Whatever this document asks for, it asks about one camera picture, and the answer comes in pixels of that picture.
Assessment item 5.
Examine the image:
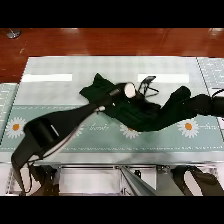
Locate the dark green shirt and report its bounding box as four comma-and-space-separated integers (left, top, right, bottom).
79, 72, 183, 133

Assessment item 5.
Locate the silver frame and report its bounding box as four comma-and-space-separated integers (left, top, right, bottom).
6, 162, 224, 197

